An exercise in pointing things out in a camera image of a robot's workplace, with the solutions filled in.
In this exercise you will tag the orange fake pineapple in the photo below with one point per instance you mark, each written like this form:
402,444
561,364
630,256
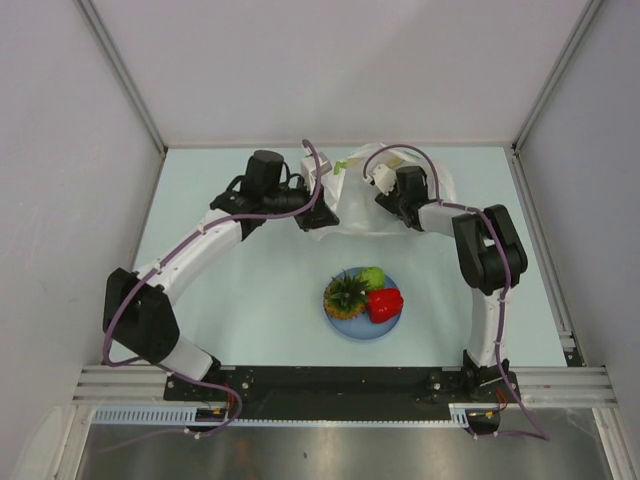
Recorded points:
345,297

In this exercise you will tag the white slotted cable duct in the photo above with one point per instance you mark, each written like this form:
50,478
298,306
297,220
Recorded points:
205,417

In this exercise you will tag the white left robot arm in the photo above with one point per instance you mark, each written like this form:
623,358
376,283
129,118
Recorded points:
139,305

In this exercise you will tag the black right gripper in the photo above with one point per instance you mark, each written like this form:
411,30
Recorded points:
389,201

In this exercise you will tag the blue plastic plate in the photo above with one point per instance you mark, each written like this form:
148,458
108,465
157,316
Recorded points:
361,328

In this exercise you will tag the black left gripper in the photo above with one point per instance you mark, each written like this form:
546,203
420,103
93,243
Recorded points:
319,217

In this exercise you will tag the green fake apple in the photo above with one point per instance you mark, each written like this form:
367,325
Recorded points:
373,277

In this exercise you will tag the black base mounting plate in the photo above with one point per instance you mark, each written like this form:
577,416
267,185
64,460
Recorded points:
351,392

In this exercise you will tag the white plastic bag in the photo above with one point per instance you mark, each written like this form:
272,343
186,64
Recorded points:
353,200

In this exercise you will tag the aluminium frame rail front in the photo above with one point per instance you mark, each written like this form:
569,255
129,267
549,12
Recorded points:
129,385

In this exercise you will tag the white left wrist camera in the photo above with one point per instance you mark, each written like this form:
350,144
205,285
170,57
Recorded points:
312,169

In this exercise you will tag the red fake pepper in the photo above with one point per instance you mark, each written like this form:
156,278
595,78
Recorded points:
384,304

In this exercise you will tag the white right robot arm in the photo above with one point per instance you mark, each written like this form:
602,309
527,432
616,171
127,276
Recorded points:
491,259

